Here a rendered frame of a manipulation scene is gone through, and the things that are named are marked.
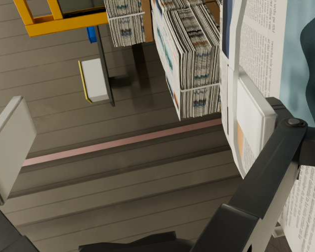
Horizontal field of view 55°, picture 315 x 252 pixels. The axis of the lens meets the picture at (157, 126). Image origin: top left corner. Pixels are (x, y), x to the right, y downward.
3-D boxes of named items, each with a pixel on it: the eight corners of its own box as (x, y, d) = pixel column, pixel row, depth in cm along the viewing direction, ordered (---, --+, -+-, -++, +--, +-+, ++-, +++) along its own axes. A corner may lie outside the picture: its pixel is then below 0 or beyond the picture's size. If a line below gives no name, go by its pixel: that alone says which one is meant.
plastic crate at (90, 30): (93, 18, 340) (85, 20, 339) (91, 11, 321) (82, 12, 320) (98, 42, 338) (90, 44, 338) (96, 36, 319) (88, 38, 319)
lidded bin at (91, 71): (103, 64, 345) (83, 68, 343) (100, 56, 311) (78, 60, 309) (111, 99, 343) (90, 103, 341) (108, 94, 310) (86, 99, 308)
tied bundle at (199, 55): (230, 111, 138) (181, 121, 136) (209, 69, 157) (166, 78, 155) (243, 41, 109) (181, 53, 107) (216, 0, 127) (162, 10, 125)
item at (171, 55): (181, 120, 137) (179, 121, 137) (166, 78, 155) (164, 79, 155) (181, 55, 108) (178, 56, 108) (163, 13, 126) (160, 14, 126)
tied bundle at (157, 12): (209, 68, 157) (166, 77, 155) (193, 34, 174) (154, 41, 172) (216, 0, 126) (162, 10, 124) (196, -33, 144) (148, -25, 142)
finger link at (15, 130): (4, 206, 15) (-11, 208, 15) (38, 133, 21) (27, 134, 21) (-20, 158, 14) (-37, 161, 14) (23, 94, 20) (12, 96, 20)
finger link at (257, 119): (262, 116, 14) (279, 114, 14) (230, 65, 20) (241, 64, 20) (258, 166, 16) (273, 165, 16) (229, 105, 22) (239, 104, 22)
